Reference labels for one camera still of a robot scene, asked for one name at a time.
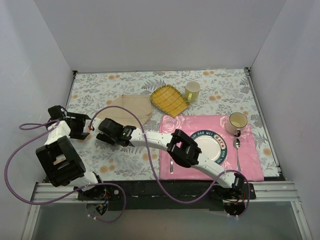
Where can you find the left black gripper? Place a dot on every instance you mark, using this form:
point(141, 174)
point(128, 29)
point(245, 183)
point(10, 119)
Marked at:
point(83, 125)

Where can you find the beige cloth napkin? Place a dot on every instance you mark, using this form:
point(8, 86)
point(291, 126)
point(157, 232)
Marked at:
point(139, 105)

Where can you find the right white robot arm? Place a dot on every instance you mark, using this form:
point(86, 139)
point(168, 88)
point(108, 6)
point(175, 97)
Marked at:
point(183, 150)

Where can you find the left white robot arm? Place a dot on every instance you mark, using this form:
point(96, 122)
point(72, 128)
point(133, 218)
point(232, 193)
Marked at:
point(60, 160)

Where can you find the floral tablecloth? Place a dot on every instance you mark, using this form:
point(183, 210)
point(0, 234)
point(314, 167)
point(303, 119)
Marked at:
point(222, 92)

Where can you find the yellow woven bamboo tray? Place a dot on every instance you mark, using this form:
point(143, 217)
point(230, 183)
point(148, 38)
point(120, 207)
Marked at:
point(169, 100)

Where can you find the silver fork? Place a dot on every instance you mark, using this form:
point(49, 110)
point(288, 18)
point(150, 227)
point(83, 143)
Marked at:
point(171, 168)

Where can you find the yellow green mug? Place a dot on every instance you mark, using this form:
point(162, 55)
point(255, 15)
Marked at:
point(192, 90)

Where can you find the green rimmed white plate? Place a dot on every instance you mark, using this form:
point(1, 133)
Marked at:
point(211, 144)

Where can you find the pink mug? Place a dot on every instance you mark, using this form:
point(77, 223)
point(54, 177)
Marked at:
point(235, 123)

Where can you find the silver spoon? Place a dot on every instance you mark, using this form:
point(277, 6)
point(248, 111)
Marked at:
point(237, 145)

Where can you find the pink placemat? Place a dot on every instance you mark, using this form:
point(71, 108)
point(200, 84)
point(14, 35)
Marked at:
point(248, 156)

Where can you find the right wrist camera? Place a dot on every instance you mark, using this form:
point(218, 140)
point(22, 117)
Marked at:
point(110, 127)

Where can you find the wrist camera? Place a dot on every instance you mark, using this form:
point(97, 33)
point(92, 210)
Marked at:
point(110, 127)
point(57, 112)

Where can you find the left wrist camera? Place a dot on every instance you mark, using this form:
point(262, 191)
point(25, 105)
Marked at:
point(57, 112)

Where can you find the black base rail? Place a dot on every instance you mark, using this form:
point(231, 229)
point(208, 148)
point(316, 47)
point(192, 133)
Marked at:
point(147, 195)

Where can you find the aluminium frame rail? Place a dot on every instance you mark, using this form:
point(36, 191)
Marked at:
point(269, 191)

